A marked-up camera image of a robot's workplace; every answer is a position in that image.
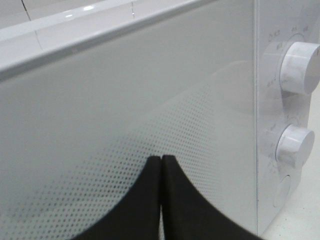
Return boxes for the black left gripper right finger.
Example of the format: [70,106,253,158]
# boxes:
[161,155,258,240]

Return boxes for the white microwave oven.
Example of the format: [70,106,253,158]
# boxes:
[0,0,320,240]

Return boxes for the white microwave door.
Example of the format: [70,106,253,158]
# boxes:
[0,0,260,240]

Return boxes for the upper white power knob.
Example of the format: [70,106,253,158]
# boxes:
[279,41,320,96]

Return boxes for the white timer knob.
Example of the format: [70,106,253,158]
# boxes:
[275,124,315,170]

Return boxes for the round white door button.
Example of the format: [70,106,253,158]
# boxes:
[272,175,292,208]

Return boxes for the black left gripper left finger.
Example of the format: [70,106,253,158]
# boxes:
[74,156,162,240]

